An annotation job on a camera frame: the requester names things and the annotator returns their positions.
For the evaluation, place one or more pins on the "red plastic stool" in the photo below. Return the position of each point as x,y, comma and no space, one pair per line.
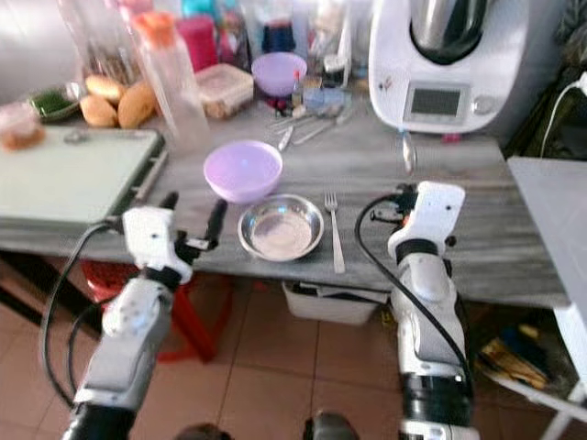
206,312

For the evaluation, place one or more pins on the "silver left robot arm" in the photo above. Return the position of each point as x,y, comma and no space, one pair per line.
124,341

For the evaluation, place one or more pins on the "clear bottle with orange cap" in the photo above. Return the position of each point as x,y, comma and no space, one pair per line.
172,87

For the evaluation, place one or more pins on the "brown bread roll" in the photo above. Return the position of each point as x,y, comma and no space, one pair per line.
105,87
137,105
98,112

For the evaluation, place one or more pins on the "steel table knife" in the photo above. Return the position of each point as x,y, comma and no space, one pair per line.
285,138

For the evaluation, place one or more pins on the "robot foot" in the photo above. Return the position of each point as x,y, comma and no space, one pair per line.
202,433
330,426

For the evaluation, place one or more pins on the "stainless steel fork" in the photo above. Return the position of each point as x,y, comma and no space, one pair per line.
336,238

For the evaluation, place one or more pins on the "white kitchen cooking machine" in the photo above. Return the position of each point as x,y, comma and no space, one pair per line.
449,82

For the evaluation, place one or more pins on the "white plastic bin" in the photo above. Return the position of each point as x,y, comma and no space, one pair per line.
326,304

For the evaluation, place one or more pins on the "pink plastic bottle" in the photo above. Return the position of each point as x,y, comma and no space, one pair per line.
200,41

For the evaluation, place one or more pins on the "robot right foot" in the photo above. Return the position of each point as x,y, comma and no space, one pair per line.
330,426

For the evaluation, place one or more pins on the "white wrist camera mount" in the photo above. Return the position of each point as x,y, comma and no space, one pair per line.
436,215
149,236

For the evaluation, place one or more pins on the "stainless steel spoon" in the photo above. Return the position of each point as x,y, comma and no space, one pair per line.
315,131
409,153

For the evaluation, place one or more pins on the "white side table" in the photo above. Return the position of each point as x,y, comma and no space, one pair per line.
550,220

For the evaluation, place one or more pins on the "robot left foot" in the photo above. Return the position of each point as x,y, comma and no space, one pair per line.
202,433

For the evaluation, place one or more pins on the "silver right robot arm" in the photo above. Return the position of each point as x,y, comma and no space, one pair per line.
426,321

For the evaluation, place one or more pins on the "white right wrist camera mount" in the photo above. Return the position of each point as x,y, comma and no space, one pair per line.
436,215

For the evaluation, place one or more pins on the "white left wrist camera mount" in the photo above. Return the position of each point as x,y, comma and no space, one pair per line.
149,236

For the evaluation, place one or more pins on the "large purple plastic bowl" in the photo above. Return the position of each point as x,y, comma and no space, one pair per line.
242,169

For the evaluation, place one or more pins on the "green bowl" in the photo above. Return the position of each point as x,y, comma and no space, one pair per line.
55,103

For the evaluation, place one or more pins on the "stainless steel plate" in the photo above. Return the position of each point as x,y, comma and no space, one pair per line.
281,229

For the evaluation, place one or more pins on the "small purple plastic bowl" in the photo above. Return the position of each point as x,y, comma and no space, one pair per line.
279,73

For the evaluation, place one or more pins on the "clear plastic food container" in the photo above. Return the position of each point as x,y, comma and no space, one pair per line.
225,90

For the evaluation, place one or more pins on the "pink round food tub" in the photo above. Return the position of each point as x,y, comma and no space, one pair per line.
20,126

